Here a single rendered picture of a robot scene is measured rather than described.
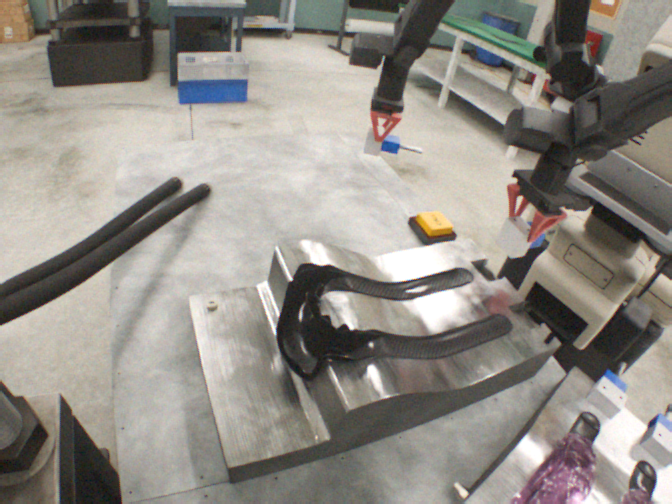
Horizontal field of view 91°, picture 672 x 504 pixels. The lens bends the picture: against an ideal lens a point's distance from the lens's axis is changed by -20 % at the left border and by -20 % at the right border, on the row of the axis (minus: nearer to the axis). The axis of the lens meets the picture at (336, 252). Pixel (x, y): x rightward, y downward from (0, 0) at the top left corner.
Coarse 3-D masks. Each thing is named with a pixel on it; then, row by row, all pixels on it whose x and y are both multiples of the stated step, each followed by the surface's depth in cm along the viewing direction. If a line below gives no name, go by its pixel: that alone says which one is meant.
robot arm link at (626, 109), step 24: (648, 72) 38; (600, 96) 45; (624, 96) 41; (648, 96) 38; (576, 120) 50; (600, 120) 45; (624, 120) 42; (648, 120) 41; (576, 144) 50; (624, 144) 46
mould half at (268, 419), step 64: (320, 256) 56; (384, 256) 67; (448, 256) 68; (192, 320) 58; (256, 320) 55; (384, 320) 52; (448, 320) 58; (512, 320) 59; (256, 384) 48; (320, 384) 45; (384, 384) 42; (448, 384) 48; (512, 384) 59; (256, 448) 41; (320, 448) 44
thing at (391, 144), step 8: (368, 128) 87; (368, 136) 87; (392, 136) 90; (368, 144) 88; (376, 144) 88; (384, 144) 88; (392, 144) 87; (400, 144) 89; (368, 152) 89; (376, 152) 89; (392, 152) 89; (416, 152) 90
